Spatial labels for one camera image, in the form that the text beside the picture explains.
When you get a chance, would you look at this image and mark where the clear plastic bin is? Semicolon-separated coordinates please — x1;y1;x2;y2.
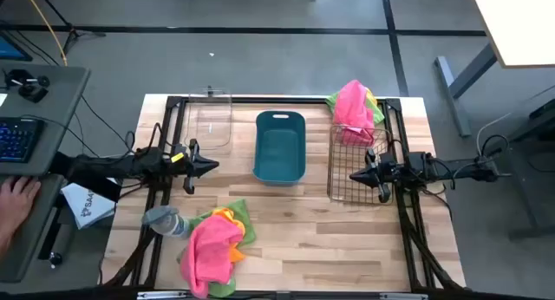
184;88;234;150

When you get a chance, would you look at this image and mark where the silver metal bracket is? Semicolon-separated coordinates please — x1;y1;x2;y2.
137;290;187;300
379;293;429;300

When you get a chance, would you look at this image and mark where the pink microfiber towel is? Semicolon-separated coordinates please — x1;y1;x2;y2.
332;79;376;147
180;213;246;299

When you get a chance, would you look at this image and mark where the teal plastic basket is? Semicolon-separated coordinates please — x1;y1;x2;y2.
252;110;307;187

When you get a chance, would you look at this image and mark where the black keyboard blue backlight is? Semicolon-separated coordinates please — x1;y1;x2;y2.
0;116;45;164

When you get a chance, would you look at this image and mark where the white cable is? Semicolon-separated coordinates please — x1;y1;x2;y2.
475;112;513;157

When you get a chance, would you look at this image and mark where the white table top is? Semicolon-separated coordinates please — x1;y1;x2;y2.
469;0;555;69

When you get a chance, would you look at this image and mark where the person's hand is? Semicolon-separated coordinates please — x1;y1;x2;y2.
0;176;42;238

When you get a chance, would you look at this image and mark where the dark grey desk frame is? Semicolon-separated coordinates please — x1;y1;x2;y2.
506;85;555;241

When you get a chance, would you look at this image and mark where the narrow grey desk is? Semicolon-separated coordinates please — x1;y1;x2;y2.
0;173;66;284

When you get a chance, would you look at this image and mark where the white printed bag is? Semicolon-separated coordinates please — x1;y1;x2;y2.
60;178;117;231

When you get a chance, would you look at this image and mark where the computer monitor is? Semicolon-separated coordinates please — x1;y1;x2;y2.
0;29;34;62

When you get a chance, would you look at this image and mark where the large grey desk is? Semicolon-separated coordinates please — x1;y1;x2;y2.
0;64;91;176

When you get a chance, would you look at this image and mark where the green microfiber towel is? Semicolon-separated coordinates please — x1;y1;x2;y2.
325;90;386;126
176;199;258;299

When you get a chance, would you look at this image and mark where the grey table leg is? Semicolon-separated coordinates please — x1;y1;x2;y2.
434;42;499;139

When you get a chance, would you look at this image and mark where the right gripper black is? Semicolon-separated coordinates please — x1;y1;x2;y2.
349;147;398;205

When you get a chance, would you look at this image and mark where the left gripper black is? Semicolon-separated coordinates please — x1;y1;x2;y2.
176;138;220;195

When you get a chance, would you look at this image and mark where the copper wire basket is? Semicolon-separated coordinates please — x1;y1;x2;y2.
327;124;395;205

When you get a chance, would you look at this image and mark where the yellow cable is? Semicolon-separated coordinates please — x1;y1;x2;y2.
21;0;69;68

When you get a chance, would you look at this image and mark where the black clamp gadget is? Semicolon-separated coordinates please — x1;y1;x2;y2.
3;68;51;104

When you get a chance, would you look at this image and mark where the black tripod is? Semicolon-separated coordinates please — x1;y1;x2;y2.
32;0;107;55

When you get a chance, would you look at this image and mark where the black aluminium table frame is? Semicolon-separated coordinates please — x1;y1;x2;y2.
99;95;467;300

